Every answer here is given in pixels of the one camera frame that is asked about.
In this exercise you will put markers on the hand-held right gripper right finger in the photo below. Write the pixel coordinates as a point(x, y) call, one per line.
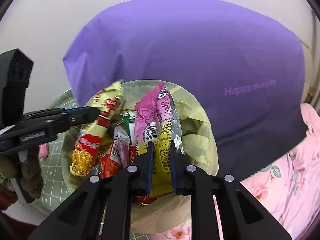
point(174, 170)

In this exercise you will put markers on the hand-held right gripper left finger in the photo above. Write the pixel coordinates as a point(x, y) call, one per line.
point(150, 167)

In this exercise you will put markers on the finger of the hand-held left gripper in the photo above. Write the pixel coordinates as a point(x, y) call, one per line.
point(82, 116)
point(75, 109)

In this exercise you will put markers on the yellow red snack wrapper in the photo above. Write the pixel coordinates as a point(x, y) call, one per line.
point(85, 152)

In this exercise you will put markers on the small pink barcode wrapper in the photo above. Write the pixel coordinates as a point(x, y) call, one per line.
point(117, 151)

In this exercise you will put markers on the orange packet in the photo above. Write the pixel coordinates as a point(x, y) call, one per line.
point(111, 167)

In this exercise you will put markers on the pink yellow wrapper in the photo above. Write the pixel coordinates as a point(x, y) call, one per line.
point(162, 130)

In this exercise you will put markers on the yellow plastic bin bag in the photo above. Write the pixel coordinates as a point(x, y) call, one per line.
point(197, 135)

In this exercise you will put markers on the white green packet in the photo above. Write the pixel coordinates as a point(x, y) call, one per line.
point(128, 123)

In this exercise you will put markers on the person's left hand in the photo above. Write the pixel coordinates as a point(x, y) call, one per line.
point(31, 177)

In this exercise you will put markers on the pink pig toy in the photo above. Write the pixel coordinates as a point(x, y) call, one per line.
point(43, 151)

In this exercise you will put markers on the green checked tablecloth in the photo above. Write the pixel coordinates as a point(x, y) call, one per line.
point(52, 177)

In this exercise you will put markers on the pink floral blanket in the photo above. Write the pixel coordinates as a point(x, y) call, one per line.
point(282, 187)

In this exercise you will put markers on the purple pillow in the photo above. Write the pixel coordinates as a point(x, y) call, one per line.
point(187, 60)

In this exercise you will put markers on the beige headboard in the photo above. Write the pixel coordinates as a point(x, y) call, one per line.
point(308, 62)

